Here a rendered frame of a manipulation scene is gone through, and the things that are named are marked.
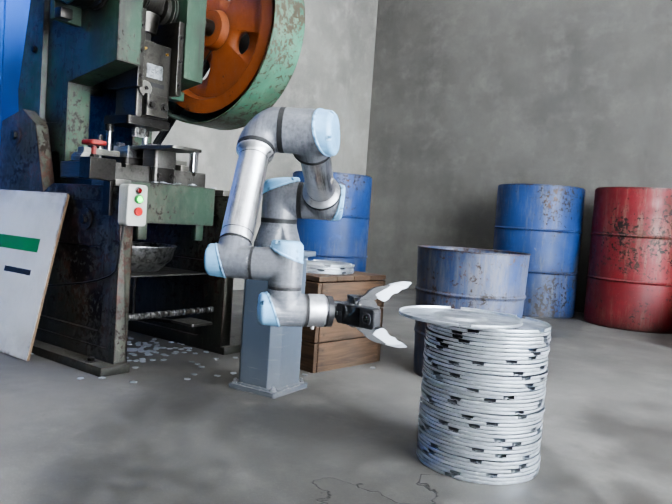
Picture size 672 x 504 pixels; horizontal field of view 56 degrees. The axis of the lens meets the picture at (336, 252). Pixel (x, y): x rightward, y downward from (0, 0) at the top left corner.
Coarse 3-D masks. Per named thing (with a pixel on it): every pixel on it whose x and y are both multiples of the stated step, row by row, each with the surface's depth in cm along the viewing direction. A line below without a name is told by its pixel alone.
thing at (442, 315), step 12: (420, 312) 153; (432, 312) 155; (444, 312) 152; (456, 312) 153; (468, 312) 155; (480, 312) 161; (492, 312) 160; (444, 324) 137; (456, 324) 136; (468, 324) 140; (480, 324) 141; (492, 324) 142; (504, 324) 143; (516, 324) 141
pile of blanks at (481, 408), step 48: (432, 336) 147; (480, 336) 138; (528, 336) 139; (432, 384) 147; (480, 384) 139; (528, 384) 142; (432, 432) 146; (480, 432) 139; (528, 432) 144; (480, 480) 140; (528, 480) 143
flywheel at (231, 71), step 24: (216, 0) 271; (240, 0) 262; (264, 0) 250; (216, 24) 266; (240, 24) 262; (264, 24) 250; (216, 48) 270; (240, 48) 276; (264, 48) 250; (216, 72) 271; (240, 72) 262; (192, 96) 276; (216, 96) 271; (240, 96) 259
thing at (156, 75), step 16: (160, 48) 239; (144, 64) 234; (160, 64) 240; (144, 80) 234; (160, 80) 241; (128, 96) 235; (144, 96) 234; (160, 96) 238; (128, 112) 235; (144, 112) 234; (160, 112) 238
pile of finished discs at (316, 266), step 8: (312, 264) 238; (320, 264) 246; (328, 264) 248; (336, 264) 254; (344, 264) 258; (312, 272) 238; (320, 272) 238; (328, 272) 239; (336, 272) 240; (344, 272) 250; (352, 272) 248
